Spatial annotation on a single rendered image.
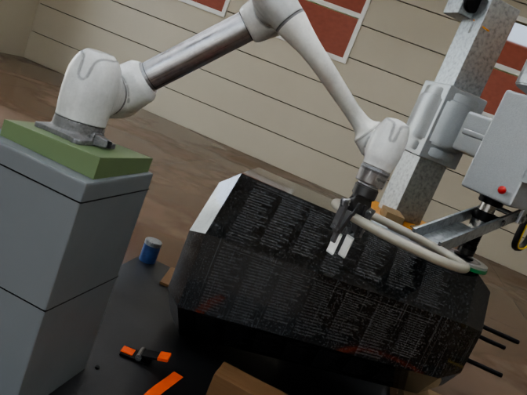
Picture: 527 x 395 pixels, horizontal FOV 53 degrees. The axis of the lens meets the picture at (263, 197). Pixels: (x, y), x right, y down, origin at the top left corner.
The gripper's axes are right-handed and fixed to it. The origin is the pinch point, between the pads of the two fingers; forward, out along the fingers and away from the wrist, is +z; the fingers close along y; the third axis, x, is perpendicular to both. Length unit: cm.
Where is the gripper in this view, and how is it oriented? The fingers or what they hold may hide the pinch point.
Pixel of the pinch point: (339, 244)
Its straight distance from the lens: 166.0
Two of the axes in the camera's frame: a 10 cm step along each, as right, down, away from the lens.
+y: 7.8, 2.5, 5.7
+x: -4.8, -3.4, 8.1
